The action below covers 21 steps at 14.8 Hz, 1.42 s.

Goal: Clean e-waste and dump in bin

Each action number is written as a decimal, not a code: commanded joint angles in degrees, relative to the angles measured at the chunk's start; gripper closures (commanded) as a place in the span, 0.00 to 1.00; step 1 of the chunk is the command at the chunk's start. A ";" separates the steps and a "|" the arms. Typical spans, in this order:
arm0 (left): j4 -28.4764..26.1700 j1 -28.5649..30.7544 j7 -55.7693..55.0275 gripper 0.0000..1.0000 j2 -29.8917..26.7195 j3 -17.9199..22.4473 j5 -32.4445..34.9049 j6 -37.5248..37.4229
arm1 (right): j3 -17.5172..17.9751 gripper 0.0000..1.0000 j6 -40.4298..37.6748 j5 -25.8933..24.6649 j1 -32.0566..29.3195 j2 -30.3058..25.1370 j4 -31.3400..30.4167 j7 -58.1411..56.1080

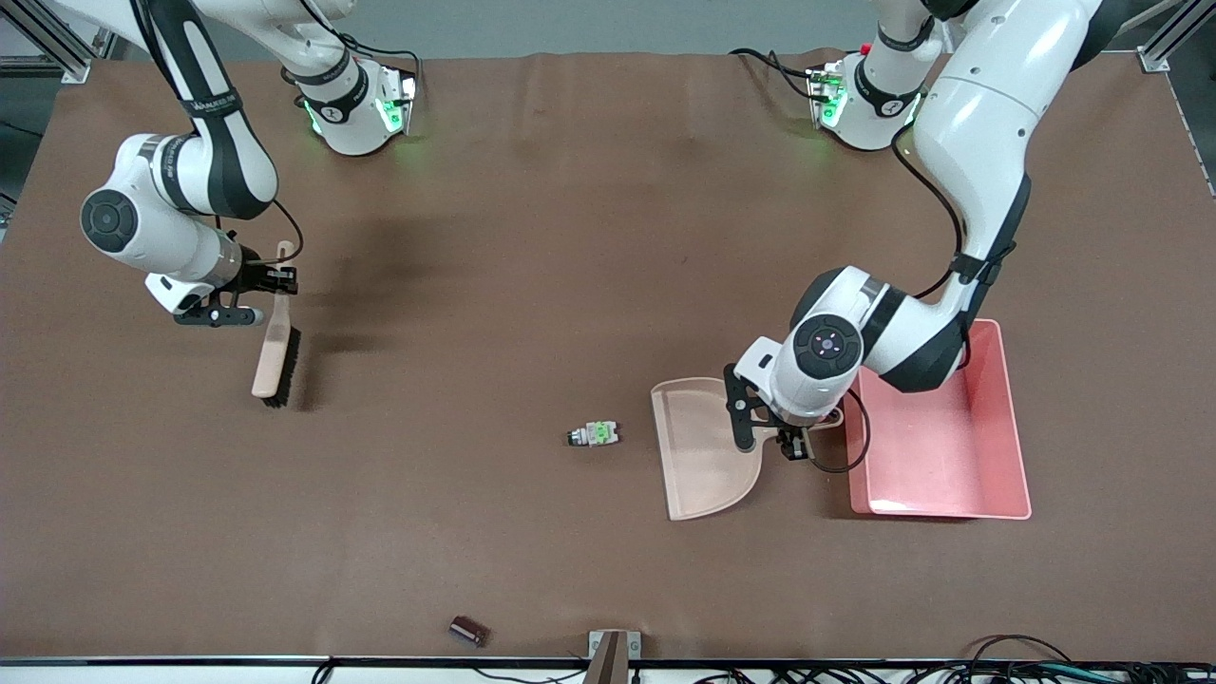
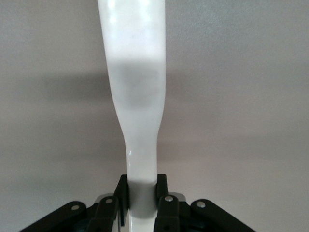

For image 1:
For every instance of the pink plastic bin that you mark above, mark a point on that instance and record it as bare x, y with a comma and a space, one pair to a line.
950, 456

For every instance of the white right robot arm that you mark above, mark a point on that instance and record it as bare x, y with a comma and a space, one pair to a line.
161, 180

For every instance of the aluminium frame extrusion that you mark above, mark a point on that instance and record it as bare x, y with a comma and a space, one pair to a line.
71, 66
1154, 59

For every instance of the metal bracket with post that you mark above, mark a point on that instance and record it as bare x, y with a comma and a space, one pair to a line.
613, 660

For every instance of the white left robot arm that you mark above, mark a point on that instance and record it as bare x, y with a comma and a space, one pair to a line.
988, 123

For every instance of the beige plastic dustpan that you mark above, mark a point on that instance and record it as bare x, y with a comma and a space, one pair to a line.
703, 465

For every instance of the large table cover mat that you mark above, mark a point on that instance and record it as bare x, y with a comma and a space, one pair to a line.
380, 551

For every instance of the white green button switch component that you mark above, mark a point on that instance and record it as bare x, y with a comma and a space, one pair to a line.
598, 433

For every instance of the dark maroon electronic component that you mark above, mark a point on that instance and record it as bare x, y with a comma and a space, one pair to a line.
468, 630

